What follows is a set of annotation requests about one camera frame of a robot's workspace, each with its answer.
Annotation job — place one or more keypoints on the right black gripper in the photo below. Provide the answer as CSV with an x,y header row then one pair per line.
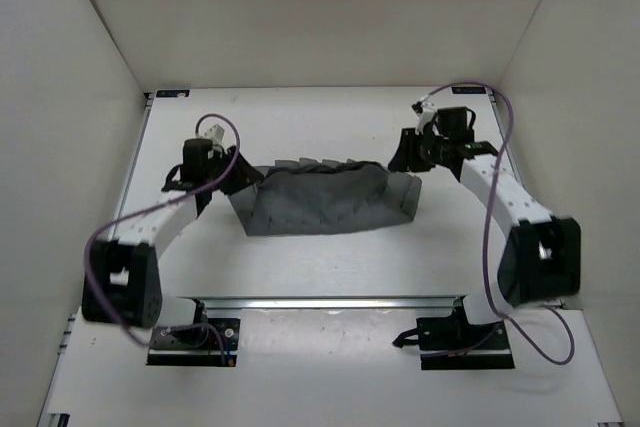
x,y
405,159

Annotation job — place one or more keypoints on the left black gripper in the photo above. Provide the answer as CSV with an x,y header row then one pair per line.
x,y
245,175

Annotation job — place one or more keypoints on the grey pleated skirt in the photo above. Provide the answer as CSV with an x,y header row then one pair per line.
x,y
327,197

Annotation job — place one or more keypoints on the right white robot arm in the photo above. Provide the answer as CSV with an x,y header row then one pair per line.
x,y
541,260

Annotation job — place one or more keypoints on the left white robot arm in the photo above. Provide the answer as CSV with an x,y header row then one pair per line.
x,y
122,280

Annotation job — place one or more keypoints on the right blue corner label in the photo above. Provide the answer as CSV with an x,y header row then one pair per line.
x,y
468,90

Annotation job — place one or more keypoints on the blue corner label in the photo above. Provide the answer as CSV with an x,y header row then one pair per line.
x,y
468,90
172,93

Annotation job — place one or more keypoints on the left blue corner label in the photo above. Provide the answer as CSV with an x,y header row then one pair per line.
x,y
172,93

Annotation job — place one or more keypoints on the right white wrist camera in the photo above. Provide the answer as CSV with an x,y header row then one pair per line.
x,y
425,112

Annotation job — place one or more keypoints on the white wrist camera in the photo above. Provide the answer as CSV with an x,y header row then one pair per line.
x,y
425,112
215,134

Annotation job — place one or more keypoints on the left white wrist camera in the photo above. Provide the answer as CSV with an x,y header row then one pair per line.
x,y
215,134

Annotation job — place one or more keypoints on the aluminium front rail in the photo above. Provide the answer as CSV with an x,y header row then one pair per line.
x,y
329,303

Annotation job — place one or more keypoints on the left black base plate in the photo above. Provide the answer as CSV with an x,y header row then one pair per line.
x,y
213,346

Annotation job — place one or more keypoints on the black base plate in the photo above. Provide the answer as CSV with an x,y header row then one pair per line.
x,y
451,343
213,346

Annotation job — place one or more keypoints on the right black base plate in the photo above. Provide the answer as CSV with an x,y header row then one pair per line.
x,y
451,343

